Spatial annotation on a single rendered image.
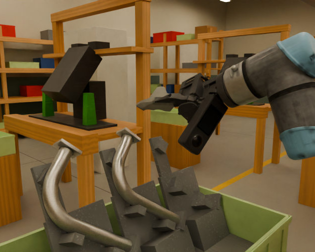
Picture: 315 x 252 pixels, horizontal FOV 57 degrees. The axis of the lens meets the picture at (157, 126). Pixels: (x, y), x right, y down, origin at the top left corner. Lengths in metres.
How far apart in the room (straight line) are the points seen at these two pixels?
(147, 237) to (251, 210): 0.31
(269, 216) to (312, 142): 0.45
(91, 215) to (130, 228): 0.11
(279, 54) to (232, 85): 0.09
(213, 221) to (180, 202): 0.11
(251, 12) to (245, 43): 1.16
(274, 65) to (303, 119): 0.09
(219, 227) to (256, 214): 0.11
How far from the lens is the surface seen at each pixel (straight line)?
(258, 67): 0.52
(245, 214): 0.94
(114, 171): 0.71
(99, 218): 0.73
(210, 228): 0.91
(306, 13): 11.79
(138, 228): 0.79
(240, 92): 0.53
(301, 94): 0.49
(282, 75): 0.50
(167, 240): 0.78
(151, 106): 0.62
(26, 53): 7.19
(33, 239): 0.80
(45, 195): 0.63
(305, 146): 0.49
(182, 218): 0.82
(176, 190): 0.85
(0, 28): 6.42
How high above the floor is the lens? 1.33
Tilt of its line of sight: 10 degrees down
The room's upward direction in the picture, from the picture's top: straight up
